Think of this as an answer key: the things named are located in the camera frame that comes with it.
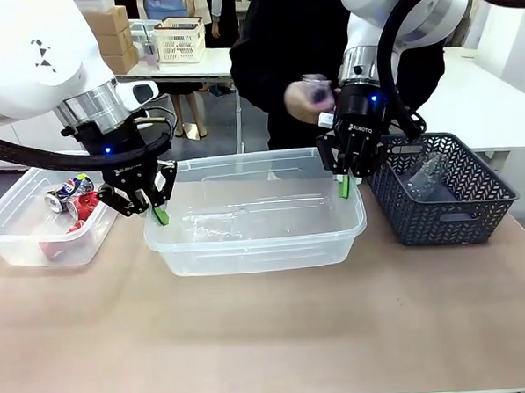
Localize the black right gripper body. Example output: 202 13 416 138
331 81 394 179

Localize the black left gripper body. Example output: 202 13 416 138
62 108 161 198

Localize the purple plastic cup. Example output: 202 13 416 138
302 72 336 112

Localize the large clear plastic bin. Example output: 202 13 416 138
139 144 370 280

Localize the person's right forearm black sleeve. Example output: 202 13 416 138
230 48 297 120

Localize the dark grey woven plastic basket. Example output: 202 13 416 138
364 127 522 250

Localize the cream basket with brown rim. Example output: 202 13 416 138
153 16 207 66

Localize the person's right hand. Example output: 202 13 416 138
282 76 343 124

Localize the crushed red soda can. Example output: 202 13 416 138
66 190 103 222
37 217 93 262

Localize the clear crushed plastic bottle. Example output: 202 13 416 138
403 153 457 199

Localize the crushed blue Pepsi can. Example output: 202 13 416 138
44 173 96 213

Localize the white cabinet with wooden top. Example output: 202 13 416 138
0 106 88 171

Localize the brown cardboard box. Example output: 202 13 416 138
83 4 131 38
94 26 135 56
99 47 141 76

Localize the plastic cup with straw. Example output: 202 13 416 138
141 27 163 71

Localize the person in black clothes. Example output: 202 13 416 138
225 0 453 155

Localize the white folding table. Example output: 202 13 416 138
113 46 248 161

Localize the small clear plastic bin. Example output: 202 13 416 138
0 162 122 271

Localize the white side table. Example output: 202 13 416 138
412 41 525 163

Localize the white plastic container stack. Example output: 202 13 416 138
74 0 115 13

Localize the person in blue dress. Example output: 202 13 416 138
144 0 208 142

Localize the person in beige coat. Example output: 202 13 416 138
181 0 213 28

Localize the person in dark trousers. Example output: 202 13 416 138
210 0 241 48

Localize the thin black camera cable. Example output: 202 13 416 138
132 105 178 141

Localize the black right arm cable sleeve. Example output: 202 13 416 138
375 0 525 141

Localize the black arm cable sleeve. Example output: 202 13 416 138
0 120 174 176
375 0 525 141

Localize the black left arm cable sleeve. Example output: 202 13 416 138
0 120 174 176

